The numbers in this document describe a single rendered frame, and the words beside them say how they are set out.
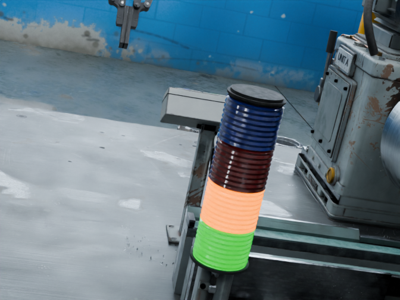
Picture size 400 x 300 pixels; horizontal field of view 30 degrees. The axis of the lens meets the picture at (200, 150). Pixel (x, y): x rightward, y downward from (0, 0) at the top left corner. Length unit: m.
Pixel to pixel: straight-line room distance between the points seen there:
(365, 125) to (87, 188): 0.59
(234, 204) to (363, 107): 0.87
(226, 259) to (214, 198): 0.07
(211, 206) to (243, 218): 0.03
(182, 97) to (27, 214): 0.36
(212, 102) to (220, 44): 5.44
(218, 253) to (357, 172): 0.89
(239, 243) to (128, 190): 0.81
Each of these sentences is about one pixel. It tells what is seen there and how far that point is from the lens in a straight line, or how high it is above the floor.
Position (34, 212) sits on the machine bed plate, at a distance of 1.40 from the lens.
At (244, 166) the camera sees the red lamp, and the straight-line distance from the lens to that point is 0.74.
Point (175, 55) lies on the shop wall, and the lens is 6.70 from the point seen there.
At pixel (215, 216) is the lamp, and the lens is 0.76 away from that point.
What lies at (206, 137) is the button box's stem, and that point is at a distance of 1.32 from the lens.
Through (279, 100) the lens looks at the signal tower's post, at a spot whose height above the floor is 1.22.
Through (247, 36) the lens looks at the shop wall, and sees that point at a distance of 6.76.
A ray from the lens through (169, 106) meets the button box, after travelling 1.28.
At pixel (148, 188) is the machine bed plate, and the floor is 0.80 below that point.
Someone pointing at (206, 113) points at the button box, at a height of 1.05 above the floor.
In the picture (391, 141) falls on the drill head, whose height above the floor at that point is 1.04.
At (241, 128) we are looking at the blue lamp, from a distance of 0.73.
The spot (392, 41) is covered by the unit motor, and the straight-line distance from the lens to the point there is 1.70.
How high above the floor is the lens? 1.38
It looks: 18 degrees down
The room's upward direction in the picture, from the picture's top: 12 degrees clockwise
